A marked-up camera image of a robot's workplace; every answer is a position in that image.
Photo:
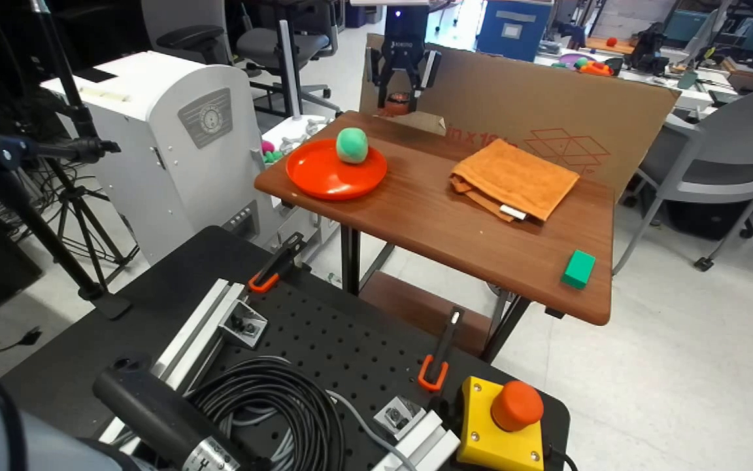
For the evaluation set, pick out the long aluminium rail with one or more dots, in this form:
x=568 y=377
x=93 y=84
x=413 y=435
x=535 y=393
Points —
x=196 y=330

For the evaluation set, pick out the black cylinder with metal end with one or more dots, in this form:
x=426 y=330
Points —
x=156 y=410

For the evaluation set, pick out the brown wooden table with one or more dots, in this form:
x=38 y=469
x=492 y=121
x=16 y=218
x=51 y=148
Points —
x=445 y=227

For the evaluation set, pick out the short aluminium rail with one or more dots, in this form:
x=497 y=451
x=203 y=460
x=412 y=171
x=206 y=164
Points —
x=420 y=440

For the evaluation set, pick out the green block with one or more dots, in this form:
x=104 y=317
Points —
x=578 y=267

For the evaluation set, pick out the orange and black clamp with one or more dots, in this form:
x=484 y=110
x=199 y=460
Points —
x=437 y=356
x=272 y=266

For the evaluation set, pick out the yellow emergency stop box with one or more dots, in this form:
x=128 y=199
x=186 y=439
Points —
x=502 y=428

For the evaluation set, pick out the green ball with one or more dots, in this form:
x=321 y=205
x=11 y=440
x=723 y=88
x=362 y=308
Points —
x=351 y=146

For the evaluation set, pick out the grey metal pole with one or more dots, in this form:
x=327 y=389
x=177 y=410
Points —
x=288 y=69

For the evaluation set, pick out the black perforated mounting board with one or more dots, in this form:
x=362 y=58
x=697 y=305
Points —
x=324 y=342

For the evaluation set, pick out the black office chair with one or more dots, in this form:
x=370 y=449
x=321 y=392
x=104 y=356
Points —
x=285 y=44

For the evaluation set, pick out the black camera tripod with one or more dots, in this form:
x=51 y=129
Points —
x=38 y=175

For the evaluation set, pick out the blue bin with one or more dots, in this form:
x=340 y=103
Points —
x=513 y=27

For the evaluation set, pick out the white machine cabinet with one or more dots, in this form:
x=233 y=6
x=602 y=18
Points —
x=177 y=148

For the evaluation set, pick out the orange plate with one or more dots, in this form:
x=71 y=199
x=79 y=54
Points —
x=327 y=177

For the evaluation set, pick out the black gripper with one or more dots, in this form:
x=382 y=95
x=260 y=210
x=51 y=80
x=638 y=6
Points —
x=406 y=29

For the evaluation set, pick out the folded orange cloth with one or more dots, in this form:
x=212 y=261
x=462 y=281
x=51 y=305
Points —
x=517 y=180

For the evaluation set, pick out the brown cardboard sheet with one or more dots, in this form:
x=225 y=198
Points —
x=535 y=105

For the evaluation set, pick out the grey plastic chair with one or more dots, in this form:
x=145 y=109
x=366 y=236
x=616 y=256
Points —
x=718 y=148

